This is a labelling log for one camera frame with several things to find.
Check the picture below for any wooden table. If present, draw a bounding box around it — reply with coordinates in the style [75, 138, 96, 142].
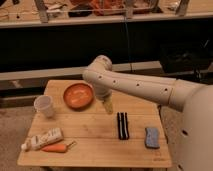
[18, 80, 172, 168]

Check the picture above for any white tube bottle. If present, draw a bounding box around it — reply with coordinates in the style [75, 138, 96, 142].
[21, 128, 63, 151]

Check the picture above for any orange toy carrot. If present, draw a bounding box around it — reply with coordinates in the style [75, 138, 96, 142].
[42, 141, 77, 153]

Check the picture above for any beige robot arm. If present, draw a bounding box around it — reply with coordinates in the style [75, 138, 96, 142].
[82, 55, 213, 171]

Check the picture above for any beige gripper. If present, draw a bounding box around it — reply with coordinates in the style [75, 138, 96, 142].
[94, 86, 113, 114]

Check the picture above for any white plastic cup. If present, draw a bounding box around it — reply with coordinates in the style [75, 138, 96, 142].
[34, 95, 54, 118]

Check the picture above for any long wooden shelf beam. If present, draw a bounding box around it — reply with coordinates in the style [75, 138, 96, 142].
[0, 60, 213, 91]

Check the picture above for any orange bowl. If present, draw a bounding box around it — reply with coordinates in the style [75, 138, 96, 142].
[63, 83, 94, 110]

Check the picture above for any blue sponge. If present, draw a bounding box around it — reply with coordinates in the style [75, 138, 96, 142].
[145, 127, 160, 149]

